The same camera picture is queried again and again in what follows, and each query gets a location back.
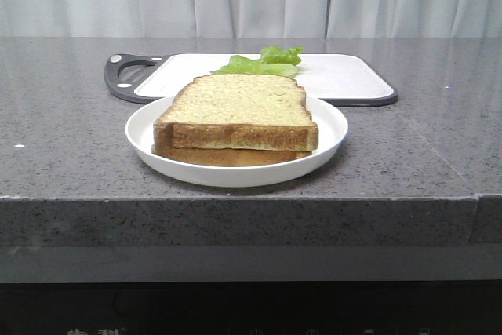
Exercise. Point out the bread slice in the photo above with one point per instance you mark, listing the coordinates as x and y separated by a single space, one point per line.
228 157
239 111

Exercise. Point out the black appliance front panel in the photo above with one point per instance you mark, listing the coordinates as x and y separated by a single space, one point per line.
253 308

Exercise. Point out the white cutting board black handle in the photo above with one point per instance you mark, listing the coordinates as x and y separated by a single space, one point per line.
341 80

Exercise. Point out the white round plate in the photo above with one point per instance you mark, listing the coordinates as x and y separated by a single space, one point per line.
332 129

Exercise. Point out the green lettuce leaf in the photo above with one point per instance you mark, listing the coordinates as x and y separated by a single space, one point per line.
272 61

